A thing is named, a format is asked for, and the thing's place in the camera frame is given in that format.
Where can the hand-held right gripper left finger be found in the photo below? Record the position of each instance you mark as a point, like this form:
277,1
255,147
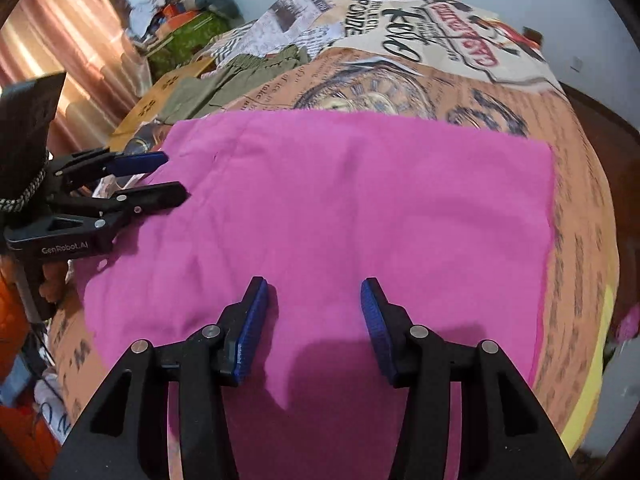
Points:
251,327

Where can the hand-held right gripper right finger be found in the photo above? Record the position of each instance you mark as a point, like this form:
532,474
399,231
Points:
376,327

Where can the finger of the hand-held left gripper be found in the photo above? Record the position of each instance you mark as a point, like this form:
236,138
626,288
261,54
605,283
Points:
150,197
140,162

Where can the pink pants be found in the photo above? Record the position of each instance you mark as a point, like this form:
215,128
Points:
350,200

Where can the person's left hand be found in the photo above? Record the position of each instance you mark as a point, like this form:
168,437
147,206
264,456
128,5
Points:
54,282

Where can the cardboard box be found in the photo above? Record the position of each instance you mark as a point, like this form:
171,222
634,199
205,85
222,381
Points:
150,105

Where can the pink striped curtain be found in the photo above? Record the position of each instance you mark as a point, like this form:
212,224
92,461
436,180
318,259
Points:
75,25

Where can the olive green garment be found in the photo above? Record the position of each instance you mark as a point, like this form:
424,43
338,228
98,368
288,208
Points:
240,80

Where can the green patterned cloth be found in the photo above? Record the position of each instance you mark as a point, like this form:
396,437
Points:
195,35

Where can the orange cloth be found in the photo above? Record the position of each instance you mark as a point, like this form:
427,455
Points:
10,320

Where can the yellow sheet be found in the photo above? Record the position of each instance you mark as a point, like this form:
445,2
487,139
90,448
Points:
595,385

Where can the printed bedsheet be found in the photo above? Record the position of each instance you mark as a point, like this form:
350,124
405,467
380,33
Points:
400,90

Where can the pink cloth item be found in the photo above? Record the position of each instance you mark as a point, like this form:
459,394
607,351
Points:
630,322

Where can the white wall socket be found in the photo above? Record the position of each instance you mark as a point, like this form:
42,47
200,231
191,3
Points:
577,64

